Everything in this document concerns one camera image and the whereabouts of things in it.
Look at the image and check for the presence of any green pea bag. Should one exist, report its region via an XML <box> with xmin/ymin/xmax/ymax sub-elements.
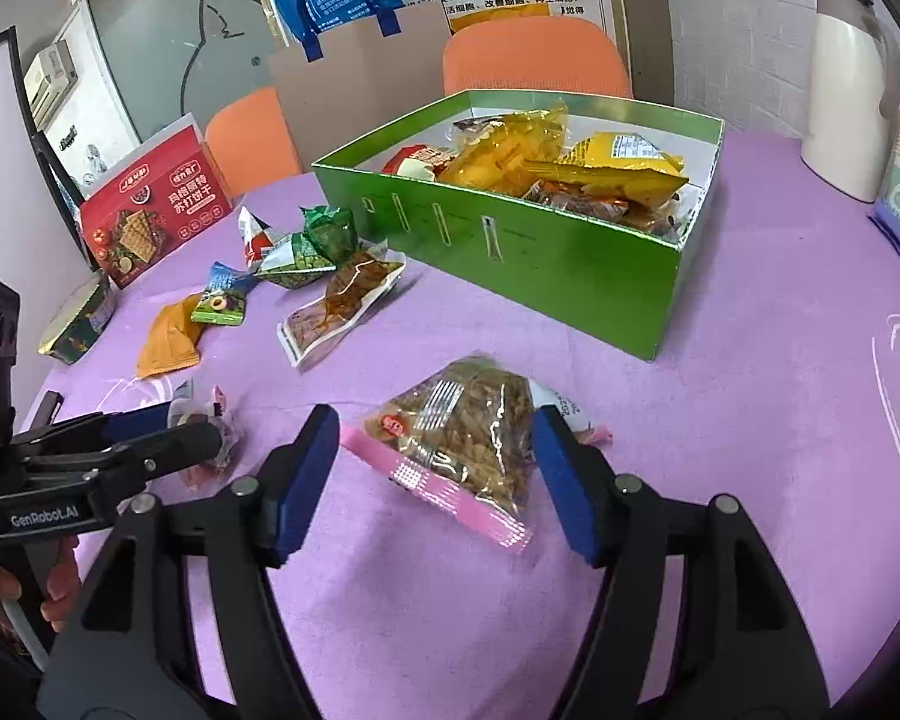
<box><xmin>256</xmin><ymin>232</ymin><xmax>336</xmax><ymax>289</ymax></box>

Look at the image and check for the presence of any brown label popcorn bag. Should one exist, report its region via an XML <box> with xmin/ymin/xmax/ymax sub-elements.
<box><xmin>521</xmin><ymin>181</ymin><xmax>678</xmax><ymax>236</ymax></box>

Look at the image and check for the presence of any right orange chair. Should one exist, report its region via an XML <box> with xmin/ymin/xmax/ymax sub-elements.
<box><xmin>442</xmin><ymin>16</ymin><xmax>634</xmax><ymax>99</ymax></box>

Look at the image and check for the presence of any spicy strip clear pack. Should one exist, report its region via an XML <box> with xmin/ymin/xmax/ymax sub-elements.
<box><xmin>276</xmin><ymin>242</ymin><xmax>408</xmax><ymax>369</ymax></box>

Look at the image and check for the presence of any brown paper bag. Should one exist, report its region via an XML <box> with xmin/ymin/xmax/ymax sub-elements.
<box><xmin>268</xmin><ymin>2</ymin><xmax>450</xmax><ymax>166</ymax></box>

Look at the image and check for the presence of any date walnut clear pack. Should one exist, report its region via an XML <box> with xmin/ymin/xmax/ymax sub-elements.
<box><xmin>167</xmin><ymin>380</ymin><xmax>245</xmax><ymax>493</ymax></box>

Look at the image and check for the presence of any yellow chips bag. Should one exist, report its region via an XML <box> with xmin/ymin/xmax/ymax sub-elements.
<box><xmin>525</xmin><ymin>132</ymin><xmax>689</xmax><ymax>210</ymax></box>

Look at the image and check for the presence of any left orange chair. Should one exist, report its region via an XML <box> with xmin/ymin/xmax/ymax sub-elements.
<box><xmin>206</xmin><ymin>86</ymin><xmax>304</xmax><ymax>195</ymax></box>

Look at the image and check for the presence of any dark green tin box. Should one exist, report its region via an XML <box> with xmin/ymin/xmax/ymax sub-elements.
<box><xmin>37</xmin><ymin>271</ymin><xmax>116</xmax><ymax>366</ymax></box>

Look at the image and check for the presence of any red broad bean bag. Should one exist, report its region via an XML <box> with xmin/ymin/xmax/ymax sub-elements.
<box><xmin>382</xmin><ymin>145</ymin><xmax>457</xmax><ymax>182</ymax></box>

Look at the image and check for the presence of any clear yellow bread pack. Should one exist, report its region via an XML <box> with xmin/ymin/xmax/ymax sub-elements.
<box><xmin>437</xmin><ymin>104</ymin><xmax>569</xmax><ymax>199</ymax></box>

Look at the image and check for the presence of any person left hand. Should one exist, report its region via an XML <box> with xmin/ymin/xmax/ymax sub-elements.
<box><xmin>0</xmin><ymin>535</ymin><xmax>83</xmax><ymax>636</ymax></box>

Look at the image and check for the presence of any black phone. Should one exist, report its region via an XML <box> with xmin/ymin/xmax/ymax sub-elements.
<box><xmin>30</xmin><ymin>390</ymin><xmax>64</xmax><ymax>431</ymax></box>

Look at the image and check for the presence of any green foil candy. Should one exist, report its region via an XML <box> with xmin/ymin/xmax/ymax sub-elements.
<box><xmin>302</xmin><ymin>205</ymin><xmax>359</xmax><ymax>265</ymax></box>

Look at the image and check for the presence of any white thermos jug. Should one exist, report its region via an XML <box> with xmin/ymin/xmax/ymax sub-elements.
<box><xmin>802</xmin><ymin>0</ymin><xmax>900</xmax><ymax>203</ymax></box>

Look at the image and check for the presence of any red cracker box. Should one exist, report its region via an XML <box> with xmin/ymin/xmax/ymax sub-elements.
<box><xmin>79</xmin><ymin>114</ymin><xmax>233</xmax><ymax>288</ymax></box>

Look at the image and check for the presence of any blue green plum bag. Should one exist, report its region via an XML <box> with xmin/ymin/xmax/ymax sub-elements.
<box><xmin>190</xmin><ymin>262</ymin><xmax>258</xmax><ymax>327</ymax></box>

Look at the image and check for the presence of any orange chair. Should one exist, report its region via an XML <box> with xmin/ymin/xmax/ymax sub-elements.
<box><xmin>442</xmin><ymin>16</ymin><xmax>634</xmax><ymax>99</ymax></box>
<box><xmin>206</xmin><ymin>86</ymin><xmax>304</xmax><ymax>195</ymax></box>

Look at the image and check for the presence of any orange snack bag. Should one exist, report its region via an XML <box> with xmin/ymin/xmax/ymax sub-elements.
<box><xmin>134</xmin><ymin>294</ymin><xmax>206</xmax><ymax>379</ymax></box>

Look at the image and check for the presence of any purple tablecloth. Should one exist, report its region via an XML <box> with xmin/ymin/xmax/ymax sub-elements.
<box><xmin>17</xmin><ymin>127</ymin><xmax>900</xmax><ymax>720</ymax></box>

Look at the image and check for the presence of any green gift box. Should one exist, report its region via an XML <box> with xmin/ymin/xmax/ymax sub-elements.
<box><xmin>312</xmin><ymin>89</ymin><xmax>725</xmax><ymax>361</ymax></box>

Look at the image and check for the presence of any pink edged snack pack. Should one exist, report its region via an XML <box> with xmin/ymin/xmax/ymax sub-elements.
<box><xmin>341</xmin><ymin>356</ymin><xmax>611</xmax><ymax>553</ymax></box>

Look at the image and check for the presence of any red white small bag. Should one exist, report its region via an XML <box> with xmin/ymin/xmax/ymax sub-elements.
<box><xmin>238</xmin><ymin>206</ymin><xmax>281</xmax><ymax>270</ymax></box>

